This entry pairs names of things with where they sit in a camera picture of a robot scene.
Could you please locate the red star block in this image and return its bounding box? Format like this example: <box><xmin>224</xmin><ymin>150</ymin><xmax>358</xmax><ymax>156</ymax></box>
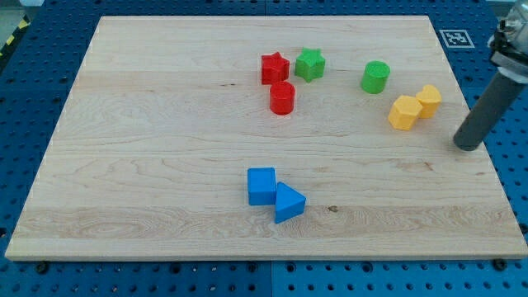
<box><xmin>261</xmin><ymin>52</ymin><xmax>290</xmax><ymax>85</ymax></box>

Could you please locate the red cylinder block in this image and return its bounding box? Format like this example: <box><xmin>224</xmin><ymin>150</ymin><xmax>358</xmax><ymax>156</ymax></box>
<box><xmin>270</xmin><ymin>81</ymin><xmax>295</xmax><ymax>116</ymax></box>

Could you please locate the green cylinder block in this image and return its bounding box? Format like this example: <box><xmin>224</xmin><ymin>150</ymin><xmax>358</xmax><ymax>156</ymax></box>
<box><xmin>361</xmin><ymin>60</ymin><xmax>390</xmax><ymax>94</ymax></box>

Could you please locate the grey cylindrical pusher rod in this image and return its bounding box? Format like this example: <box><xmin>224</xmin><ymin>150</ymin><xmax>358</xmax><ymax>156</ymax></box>
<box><xmin>453</xmin><ymin>72</ymin><xmax>527</xmax><ymax>151</ymax></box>

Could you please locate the yellow hexagon block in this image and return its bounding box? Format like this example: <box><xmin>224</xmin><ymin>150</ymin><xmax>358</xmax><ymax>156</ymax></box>
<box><xmin>388</xmin><ymin>95</ymin><xmax>423</xmax><ymax>130</ymax></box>

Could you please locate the blue cube block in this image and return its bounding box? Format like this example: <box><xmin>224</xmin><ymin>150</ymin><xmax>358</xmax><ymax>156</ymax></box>
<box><xmin>247</xmin><ymin>167</ymin><xmax>276</xmax><ymax>205</ymax></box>

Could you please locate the light wooden board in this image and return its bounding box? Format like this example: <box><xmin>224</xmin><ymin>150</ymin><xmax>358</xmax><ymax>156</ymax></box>
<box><xmin>6</xmin><ymin>16</ymin><xmax>527</xmax><ymax>262</ymax></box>

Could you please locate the white fiducial marker tag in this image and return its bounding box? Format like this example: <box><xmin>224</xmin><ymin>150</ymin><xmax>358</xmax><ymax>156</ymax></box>
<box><xmin>440</xmin><ymin>29</ymin><xmax>474</xmax><ymax>49</ymax></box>

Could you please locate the blue triangle block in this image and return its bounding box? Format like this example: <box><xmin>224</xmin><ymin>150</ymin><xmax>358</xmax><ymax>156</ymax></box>
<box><xmin>275</xmin><ymin>182</ymin><xmax>306</xmax><ymax>224</ymax></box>

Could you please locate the yellow heart block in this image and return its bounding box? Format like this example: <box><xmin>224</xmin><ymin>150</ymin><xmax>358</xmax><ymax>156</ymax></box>
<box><xmin>416</xmin><ymin>84</ymin><xmax>442</xmax><ymax>119</ymax></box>

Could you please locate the green star block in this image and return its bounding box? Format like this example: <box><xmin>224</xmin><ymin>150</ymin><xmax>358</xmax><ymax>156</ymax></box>
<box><xmin>294</xmin><ymin>48</ymin><xmax>326</xmax><ymax>83</ymax></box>

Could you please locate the yellow black hazard tape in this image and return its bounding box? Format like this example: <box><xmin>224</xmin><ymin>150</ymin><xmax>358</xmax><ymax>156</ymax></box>
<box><xmin>1</xmin><ymin>15</ymin><xmax>31</xmax><ymax>59</ymax></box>

